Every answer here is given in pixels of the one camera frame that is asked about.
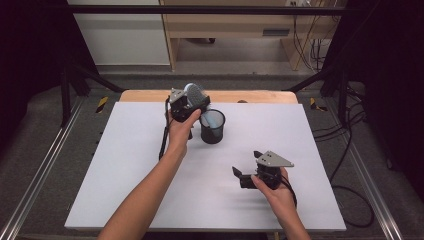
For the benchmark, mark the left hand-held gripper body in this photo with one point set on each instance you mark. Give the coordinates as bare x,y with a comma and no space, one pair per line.
180,108

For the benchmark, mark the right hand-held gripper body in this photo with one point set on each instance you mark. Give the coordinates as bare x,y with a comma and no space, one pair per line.
270,175

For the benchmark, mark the light blue hairbrush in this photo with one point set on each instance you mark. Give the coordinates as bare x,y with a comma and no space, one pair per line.
195,93

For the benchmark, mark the black mesh cup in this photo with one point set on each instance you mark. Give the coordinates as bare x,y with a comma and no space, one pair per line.
213,135

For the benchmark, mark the person's right hand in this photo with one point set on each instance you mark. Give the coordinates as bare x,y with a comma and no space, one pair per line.
281,198

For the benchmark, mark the person's left hand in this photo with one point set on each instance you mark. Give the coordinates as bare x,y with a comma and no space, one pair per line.
180,135

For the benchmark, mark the wooden table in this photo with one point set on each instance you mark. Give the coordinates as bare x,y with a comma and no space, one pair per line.
146,96

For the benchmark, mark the yellow black tape marker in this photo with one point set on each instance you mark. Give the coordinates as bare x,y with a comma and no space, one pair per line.
315,105
102,104

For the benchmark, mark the light wooden desk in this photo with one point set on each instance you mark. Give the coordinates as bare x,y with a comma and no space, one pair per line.
230,25

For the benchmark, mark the white cabinet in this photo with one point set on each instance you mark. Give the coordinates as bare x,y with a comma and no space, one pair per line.
123,36

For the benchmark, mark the black metal stand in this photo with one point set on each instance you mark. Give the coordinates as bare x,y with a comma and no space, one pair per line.
342,96
66,96

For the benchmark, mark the black curtain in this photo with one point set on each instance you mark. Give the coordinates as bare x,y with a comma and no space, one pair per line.
390,66
30,50

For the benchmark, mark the black horizontal frame bar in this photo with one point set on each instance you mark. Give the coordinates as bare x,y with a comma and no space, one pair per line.
200,10

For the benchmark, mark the aluminium rail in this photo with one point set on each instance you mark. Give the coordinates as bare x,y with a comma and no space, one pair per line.
370,186
43,163

